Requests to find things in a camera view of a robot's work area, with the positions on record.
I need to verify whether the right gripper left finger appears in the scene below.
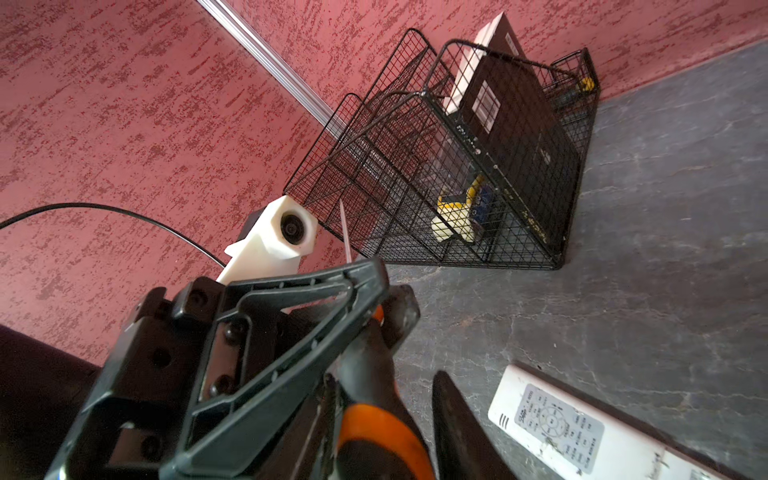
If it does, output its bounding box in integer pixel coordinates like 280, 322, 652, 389
254, 374, 338, 479

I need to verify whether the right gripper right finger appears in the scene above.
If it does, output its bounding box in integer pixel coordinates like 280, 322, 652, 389
432, 371, 516, 479

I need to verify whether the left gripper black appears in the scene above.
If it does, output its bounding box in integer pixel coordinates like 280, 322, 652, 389
46, 259, 392, 479

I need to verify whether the orange black screwdriver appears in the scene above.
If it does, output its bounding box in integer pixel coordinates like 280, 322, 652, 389
332, 200, 438, 480

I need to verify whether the long white remote control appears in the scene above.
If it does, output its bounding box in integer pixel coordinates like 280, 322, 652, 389
487, 364, 744, 479

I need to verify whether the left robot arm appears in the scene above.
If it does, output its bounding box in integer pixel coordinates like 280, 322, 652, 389
1, 259, 420, 479

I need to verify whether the yellow black item in rack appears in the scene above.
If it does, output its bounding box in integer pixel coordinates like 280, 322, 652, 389
431, 175, 498, 244

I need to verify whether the black wire rack organizer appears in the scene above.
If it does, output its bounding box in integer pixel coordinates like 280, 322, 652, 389
284, 29, 601, 270

